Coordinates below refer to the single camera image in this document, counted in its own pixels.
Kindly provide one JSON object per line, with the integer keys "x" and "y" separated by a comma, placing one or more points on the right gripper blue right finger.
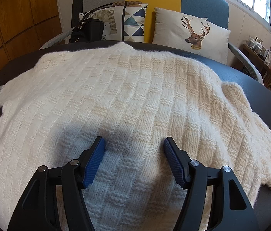
{"x": 230, "y": 206}

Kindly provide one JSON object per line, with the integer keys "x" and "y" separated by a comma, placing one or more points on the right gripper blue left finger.
{"x": 37, "y": 207}

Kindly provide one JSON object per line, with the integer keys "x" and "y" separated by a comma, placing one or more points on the cream knitted sweater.
{"x": 134, "y": 100}

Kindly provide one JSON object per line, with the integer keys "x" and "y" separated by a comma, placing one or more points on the black handbag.
{"x": 87, "y": 30}

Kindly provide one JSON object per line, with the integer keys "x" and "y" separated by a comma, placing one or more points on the wooden side table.
{"x": 263, "y": 67}

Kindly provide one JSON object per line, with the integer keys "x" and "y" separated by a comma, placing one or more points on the geometric triangle print cushion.
{"x": 123, "y": 21}

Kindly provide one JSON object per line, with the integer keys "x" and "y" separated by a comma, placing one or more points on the deer print cushion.
{"x": 191, "y": 34}

